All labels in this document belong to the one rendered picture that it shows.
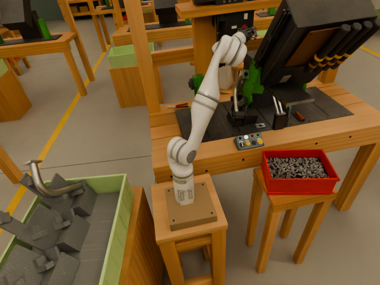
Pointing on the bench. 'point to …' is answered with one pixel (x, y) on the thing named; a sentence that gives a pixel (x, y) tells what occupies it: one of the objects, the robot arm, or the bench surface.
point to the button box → (248, 141)
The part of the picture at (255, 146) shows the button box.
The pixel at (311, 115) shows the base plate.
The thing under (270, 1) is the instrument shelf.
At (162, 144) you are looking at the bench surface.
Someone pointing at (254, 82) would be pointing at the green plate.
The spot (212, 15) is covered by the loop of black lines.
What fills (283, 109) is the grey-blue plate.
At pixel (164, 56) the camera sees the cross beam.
